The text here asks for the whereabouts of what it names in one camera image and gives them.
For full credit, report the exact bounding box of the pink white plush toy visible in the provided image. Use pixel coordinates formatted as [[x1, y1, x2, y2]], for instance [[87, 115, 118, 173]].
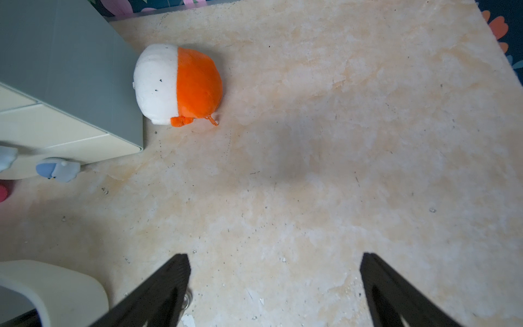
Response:
[[0, 185, 10, 202]]

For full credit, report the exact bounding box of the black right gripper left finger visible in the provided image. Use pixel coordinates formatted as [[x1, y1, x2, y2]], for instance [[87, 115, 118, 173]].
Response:
[[92, 253, 191, 327]]

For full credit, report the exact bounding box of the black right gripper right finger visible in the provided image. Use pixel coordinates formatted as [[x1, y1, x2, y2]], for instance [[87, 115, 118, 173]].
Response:
[[360, 253, 460, 326]]

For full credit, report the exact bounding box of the white storage tray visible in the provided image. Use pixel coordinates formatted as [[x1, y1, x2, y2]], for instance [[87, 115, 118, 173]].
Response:
[[1, 260, 109, 326]]

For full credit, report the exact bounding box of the pale blue drawer box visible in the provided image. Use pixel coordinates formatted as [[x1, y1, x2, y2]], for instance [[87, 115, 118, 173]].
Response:
[[1, 1, 144, 180]]

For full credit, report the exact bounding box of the orange white plush ball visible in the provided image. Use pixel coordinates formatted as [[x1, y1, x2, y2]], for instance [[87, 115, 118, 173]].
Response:
[[133, 44, 223, 128]]

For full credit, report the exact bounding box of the blue white drawer knob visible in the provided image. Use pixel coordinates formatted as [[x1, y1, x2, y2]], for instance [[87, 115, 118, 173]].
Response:
[[35, 158, 81, 183]]

